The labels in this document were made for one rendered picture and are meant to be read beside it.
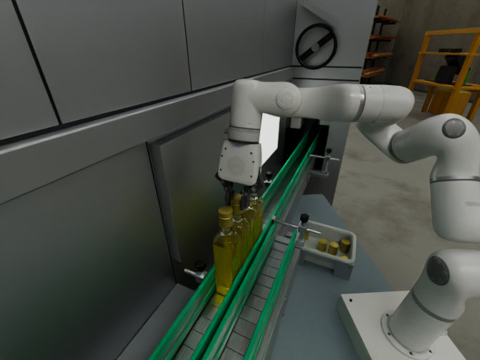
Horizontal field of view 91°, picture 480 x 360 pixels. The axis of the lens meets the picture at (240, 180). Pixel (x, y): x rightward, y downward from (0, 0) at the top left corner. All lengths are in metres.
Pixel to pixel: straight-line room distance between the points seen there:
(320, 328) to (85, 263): 0.67
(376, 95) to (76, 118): 0.57
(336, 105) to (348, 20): 0.93
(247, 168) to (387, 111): 0.33
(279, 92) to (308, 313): 0.68
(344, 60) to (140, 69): 1.17
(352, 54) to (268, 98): 1.01
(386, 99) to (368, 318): 0.60
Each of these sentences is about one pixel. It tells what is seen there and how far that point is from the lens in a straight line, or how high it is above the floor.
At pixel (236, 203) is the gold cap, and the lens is 0.60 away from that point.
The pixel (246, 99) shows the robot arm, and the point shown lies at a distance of 0.54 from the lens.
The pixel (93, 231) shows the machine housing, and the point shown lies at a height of 1.21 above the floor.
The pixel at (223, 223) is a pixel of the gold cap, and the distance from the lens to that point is 0.57.
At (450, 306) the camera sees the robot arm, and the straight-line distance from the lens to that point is 0.72.
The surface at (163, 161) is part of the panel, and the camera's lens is 0.53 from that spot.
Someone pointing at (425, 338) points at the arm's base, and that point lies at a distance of 0.82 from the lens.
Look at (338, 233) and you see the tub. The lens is 1.08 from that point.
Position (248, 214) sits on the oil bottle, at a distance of 0.67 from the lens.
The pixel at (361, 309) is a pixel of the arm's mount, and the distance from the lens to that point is 0.87.
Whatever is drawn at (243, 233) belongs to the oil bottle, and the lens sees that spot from 0.64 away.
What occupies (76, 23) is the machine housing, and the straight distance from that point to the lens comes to 0.46.
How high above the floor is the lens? 1.50
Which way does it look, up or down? 29 degrees down
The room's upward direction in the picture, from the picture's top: straight up
